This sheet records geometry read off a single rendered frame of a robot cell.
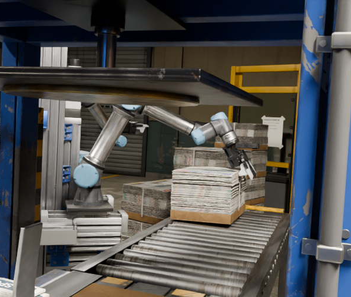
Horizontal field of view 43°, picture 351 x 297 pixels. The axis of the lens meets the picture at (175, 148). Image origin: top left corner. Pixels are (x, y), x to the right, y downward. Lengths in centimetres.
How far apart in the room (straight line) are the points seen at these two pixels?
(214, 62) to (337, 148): 968
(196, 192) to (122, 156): 865
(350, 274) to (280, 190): 398
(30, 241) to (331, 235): 29
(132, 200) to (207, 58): 738
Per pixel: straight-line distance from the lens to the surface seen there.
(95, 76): 61
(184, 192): 209
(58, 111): 245
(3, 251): 144
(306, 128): 47
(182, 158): 344
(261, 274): 146
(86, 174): 214
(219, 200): 205
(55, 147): 244
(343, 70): 45
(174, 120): 228
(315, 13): 48
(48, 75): 65
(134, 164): 1057
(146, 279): 138
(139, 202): 298
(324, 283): 47
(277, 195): 448
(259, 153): 391
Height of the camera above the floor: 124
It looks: 3 degrees down
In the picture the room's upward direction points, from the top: 3 degrees clockwise
